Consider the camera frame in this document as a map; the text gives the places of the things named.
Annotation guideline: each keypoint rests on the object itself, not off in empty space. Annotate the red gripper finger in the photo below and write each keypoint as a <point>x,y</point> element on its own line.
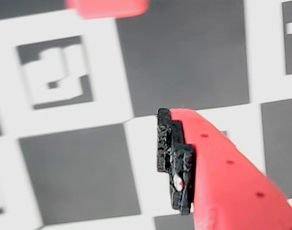
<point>232,187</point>

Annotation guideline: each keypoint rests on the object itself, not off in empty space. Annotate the red cube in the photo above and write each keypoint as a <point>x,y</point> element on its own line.
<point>107,8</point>

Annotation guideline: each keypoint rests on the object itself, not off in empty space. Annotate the black white marker checkerboard mat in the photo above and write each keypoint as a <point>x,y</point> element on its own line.
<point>179,60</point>

